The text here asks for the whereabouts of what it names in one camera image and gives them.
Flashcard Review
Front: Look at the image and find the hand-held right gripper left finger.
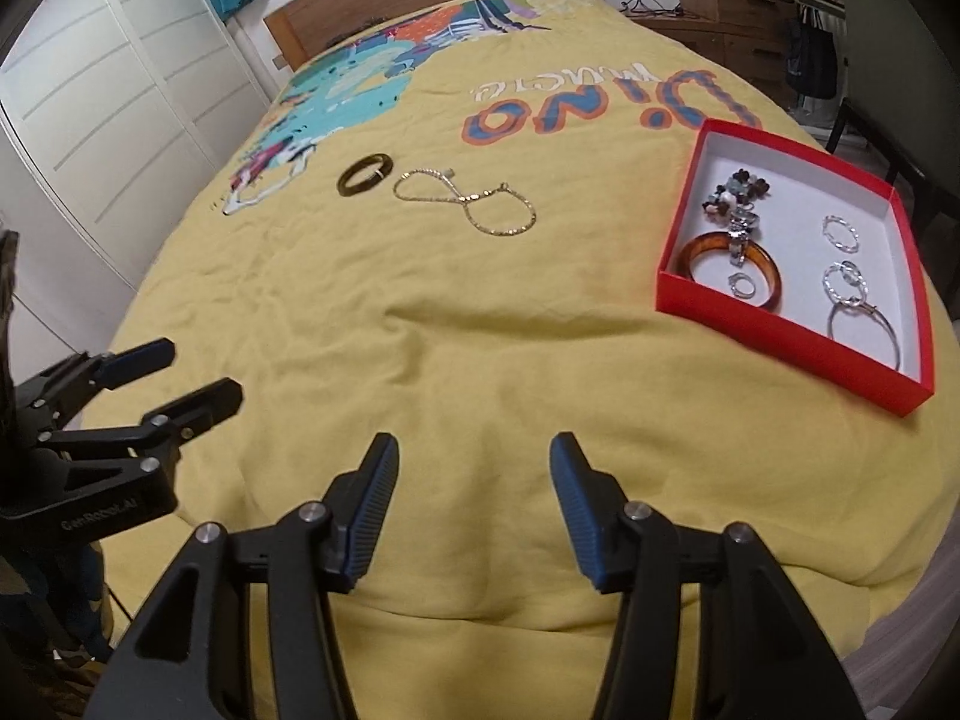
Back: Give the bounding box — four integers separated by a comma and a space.
86, 433, 400, 720

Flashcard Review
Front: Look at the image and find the blue hanging bag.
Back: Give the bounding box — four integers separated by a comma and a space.
786, 11, 837, 100

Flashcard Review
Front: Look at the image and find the gold chain necklace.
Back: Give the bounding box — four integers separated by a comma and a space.
392, 167, 538, 237

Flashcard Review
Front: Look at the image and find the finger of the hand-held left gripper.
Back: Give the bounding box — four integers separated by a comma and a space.
45, 378, 245, 466
15, 339, 176, 421

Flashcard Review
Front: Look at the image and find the dark olive bangle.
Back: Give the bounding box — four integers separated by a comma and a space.
336, 154, 395, 197

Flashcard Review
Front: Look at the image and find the thin gold bangle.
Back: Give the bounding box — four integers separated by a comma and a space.
827, 300, 901, 374

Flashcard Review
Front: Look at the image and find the amber bangle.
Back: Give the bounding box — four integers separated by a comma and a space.
679, 232, 785, 312

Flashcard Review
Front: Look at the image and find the person's patterned clothing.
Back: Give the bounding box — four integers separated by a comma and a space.
0, 532, 113, 720

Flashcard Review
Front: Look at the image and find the white wardrobe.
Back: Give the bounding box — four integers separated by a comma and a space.
0, 0, 290, 391

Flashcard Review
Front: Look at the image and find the small twisted silver bracelet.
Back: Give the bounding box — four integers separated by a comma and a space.
821, 215, 860, 254

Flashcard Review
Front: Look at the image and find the beaded bracelet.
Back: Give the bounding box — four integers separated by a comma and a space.
699, 172, 773, 217

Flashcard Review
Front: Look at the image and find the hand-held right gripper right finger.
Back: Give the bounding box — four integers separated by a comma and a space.
549, 433, 867, 720

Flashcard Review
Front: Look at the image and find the red jewelry box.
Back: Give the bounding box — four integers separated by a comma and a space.
655, 118, 937, 417

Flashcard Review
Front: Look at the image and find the grey office chair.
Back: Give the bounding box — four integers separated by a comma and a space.
825, 0, 960, 188

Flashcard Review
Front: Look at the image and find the yellow printed blanket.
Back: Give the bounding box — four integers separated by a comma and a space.
97, 0, 960, 720

